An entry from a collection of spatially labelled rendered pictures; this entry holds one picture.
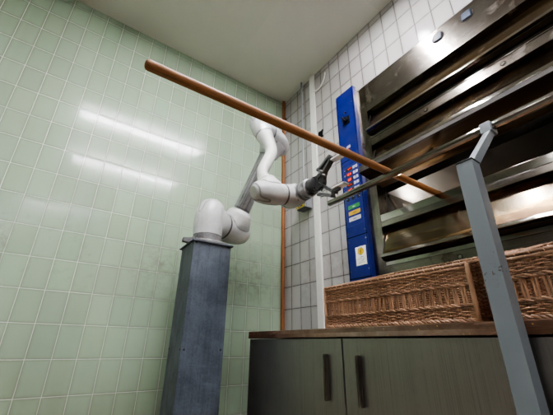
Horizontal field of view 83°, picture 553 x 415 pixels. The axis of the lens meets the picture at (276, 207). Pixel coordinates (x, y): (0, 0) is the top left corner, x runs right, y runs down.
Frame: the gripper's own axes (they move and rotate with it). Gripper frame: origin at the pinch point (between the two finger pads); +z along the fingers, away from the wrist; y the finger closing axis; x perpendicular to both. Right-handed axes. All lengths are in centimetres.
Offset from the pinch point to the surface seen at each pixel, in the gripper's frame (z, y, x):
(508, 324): 49, 61, 8
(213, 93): 10, 1, 61
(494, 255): 49, 47, 8
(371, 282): 7.3, 46.5, -1.8
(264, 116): 9.6, 0.5, 43.8
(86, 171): -112, -21, 87
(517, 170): 41, 2, -52
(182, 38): -101, -140, 53
